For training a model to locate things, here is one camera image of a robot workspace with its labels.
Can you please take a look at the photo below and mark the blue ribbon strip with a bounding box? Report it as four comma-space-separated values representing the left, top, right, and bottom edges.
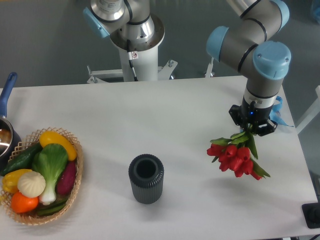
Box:
269, 96, 294, 127

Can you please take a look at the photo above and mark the purple sweet potato toy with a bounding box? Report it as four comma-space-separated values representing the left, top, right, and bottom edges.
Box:
56, 161, 77, 195

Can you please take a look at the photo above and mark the green bok choy toy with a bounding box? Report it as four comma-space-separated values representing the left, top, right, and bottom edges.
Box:
32, 143, 68, 206

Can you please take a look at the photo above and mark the dark grey ribbed vase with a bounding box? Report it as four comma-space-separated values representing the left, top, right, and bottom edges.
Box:
128, 154, 165, 205

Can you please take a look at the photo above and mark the black device at edge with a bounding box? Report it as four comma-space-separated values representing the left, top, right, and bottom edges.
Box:
301, 202, 320, 229

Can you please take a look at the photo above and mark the white frame at right edge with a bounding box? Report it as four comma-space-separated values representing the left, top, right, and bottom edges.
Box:
295, 85, 320, 135

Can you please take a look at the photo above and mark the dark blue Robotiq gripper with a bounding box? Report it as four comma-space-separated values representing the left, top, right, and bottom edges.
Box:
228, 96, 278, 137

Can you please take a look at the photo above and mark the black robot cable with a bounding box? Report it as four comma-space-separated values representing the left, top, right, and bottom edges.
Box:
125, 39, 139, 82

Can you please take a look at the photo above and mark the green bean pod toy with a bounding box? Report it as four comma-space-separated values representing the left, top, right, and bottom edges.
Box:
36, 199, 67, 217

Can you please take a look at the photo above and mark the cream steamed bun toy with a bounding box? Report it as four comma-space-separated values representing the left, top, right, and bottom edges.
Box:
17, 171, 46, 198

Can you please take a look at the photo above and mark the woven bamboo basket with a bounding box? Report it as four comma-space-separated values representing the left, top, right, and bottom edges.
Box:
0, 127, 84, 226

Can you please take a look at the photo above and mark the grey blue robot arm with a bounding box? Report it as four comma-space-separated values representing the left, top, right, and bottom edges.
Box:
83, 0, 291, 136

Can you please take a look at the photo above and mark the orange fruit toy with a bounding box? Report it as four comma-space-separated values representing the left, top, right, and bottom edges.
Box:
10, 191, 39, 214

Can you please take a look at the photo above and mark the red tulip bouquet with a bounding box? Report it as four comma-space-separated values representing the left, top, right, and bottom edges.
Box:
206, 126, 270, 181

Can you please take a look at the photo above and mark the blue handled saucepan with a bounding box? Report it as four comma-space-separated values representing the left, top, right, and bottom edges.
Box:
0, 72, 21, 171

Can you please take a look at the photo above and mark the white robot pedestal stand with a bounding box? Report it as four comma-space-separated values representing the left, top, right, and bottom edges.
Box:
86, 14, 216, 85

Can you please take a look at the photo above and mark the yellow bell pepper toy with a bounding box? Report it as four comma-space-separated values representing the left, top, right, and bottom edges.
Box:
2, 169, 32, 194

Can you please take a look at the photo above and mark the green cucumber toy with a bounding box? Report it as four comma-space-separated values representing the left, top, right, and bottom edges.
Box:
0, 142, 43, 177

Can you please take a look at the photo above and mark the yellow squash toy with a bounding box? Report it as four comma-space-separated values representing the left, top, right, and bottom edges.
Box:
38, 130, 78, 162

